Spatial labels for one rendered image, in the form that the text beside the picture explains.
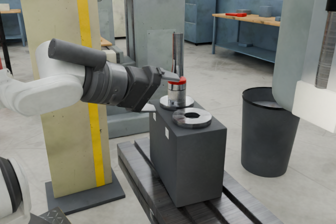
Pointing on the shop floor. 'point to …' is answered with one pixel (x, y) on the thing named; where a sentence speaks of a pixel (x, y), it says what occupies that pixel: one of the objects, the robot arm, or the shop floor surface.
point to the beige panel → (71, 32)
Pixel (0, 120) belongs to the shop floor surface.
